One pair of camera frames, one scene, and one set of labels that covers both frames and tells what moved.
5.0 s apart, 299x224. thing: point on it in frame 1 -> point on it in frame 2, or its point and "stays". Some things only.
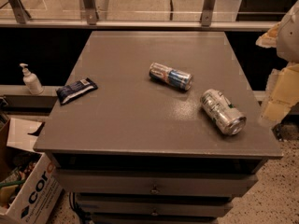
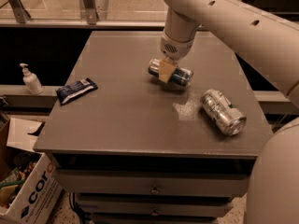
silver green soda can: x=226 y=118 stays
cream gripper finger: x=282 y=95 -> x=173 y=49
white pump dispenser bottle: x=32 y=81 stays
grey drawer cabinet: x=137 y=150 stays
